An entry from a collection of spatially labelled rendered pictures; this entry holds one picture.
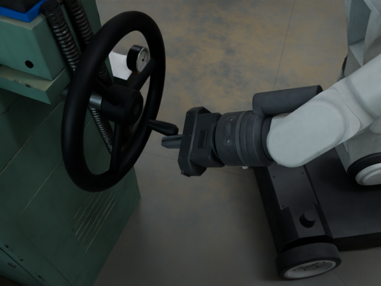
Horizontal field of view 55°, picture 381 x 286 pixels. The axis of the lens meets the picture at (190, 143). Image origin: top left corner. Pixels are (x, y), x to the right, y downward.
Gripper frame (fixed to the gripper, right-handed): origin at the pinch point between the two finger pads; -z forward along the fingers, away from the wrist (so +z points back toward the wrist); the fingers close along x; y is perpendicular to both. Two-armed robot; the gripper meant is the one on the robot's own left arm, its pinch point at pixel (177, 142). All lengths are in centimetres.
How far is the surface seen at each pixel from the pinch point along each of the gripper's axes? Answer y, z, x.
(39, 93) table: 23.6, -7.3, -0.4
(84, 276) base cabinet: -29, -52, -31
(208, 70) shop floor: -82, -59, 68
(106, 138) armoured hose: 6.0, -12.4, -0.9
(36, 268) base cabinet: -2.7, -36.9, -27.7
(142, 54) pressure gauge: -2.9, -18.2, 23.6
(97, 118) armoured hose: 10.9, -9.7, 1.1
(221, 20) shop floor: -94, -65, 107
